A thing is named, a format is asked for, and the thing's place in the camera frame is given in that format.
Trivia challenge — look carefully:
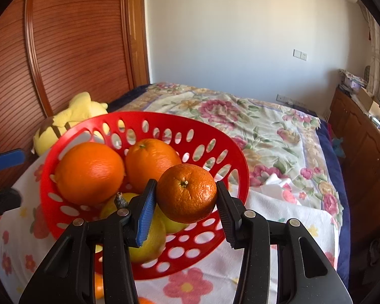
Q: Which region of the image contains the white floral cloth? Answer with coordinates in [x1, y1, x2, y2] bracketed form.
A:
[107, 84, 351, 289]

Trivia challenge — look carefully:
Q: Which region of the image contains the pile of clutter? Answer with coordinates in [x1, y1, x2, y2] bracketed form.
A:
[338, 68, 368, 94]

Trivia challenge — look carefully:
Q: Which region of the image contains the wall socket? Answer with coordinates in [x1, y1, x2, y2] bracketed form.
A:
[277, 94, 305, 107]

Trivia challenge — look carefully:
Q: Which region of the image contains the teal cloth item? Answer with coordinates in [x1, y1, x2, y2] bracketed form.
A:
[332, 137, 346, 158]

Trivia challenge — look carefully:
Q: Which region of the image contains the patterned curtain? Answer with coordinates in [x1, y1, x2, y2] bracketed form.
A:
[356, 3, 380, 98]

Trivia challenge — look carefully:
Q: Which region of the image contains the white strawberry print cloth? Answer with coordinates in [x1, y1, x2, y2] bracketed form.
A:
[0, 158, 340, 304]

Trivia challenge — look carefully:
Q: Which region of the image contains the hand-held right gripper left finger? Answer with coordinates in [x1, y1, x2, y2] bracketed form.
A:
[19, 179, 159, 304]

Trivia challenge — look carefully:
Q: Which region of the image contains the yellow plush toy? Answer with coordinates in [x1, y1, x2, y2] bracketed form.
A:
[32, 92, 109, 156]

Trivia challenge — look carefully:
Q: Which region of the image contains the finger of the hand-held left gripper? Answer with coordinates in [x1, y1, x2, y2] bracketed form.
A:
[0, 147, 26, 174]

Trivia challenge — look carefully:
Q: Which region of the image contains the large orange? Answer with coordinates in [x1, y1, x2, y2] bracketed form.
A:
[125, 138, 182, 194]
[54, 142, 126, 206]

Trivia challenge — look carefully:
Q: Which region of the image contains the green round fruit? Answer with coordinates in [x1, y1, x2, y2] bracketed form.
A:
[160, 211, 189, 235]

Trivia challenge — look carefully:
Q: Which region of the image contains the wooden wardrobe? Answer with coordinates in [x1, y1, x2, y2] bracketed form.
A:
[0, 0, 151, 194]

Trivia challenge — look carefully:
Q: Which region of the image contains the wooden sideboard cabinet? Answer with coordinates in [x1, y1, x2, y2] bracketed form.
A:
[327, 87, 380, 252]

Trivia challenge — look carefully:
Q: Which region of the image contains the floral bedsheet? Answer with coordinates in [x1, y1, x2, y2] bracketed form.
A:
[126, 82, 345, 226]

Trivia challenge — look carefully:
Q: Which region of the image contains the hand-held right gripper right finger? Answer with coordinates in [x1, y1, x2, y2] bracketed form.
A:
[216, 181, 353, 304]

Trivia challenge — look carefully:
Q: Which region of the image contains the red perforated plastic basket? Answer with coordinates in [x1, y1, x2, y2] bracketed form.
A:
[40, 111, 250, 280]

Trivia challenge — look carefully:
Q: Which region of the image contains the cardboard box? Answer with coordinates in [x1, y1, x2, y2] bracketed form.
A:
[357, 87, 380, 118]

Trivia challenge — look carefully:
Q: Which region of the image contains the yellow-green pear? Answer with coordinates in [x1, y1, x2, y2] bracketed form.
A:
[99, 192, 167, 263]

